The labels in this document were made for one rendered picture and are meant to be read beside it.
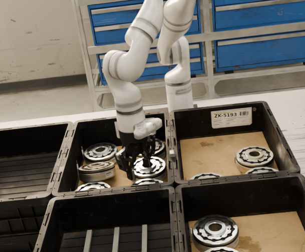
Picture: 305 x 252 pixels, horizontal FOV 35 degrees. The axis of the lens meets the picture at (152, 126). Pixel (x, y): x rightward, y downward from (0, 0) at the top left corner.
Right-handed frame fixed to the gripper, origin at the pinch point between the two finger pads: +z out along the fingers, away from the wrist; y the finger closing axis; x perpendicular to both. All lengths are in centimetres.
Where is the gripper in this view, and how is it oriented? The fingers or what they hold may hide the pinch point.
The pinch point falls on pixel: (139, 170)
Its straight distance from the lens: 133.0
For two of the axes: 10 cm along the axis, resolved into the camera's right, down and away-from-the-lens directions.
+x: 7.2, 2.5, -6.5
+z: 1.2, 8.8, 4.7
